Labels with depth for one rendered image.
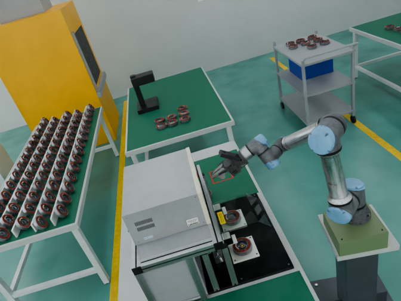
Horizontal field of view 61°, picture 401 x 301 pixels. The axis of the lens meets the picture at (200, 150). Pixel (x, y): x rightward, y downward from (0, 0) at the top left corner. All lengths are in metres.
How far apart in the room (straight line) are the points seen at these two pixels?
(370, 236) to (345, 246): 0.13
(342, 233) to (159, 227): 0.95
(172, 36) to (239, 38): 1.32
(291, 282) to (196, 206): 0.63
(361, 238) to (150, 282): 1.08
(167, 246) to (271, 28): 6.00
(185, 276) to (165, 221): 0.29
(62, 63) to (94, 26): 1.87
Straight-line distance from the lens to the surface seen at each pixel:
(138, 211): 1.64
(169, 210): 1.65
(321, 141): 1.58
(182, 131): 3.38
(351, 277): 2.31
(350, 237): 1.96
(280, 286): 1.90
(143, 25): 6.77
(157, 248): 1.72
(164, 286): 1.83
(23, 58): 5.20
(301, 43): 4.49
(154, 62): 6.92
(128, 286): 2.15
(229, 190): 2.48
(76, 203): 2.99
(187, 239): 1.71
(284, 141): 1.91
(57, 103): 5.31
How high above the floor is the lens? 2.31
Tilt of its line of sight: 31 degrees down
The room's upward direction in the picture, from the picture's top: 16 degrees counter-clockwise
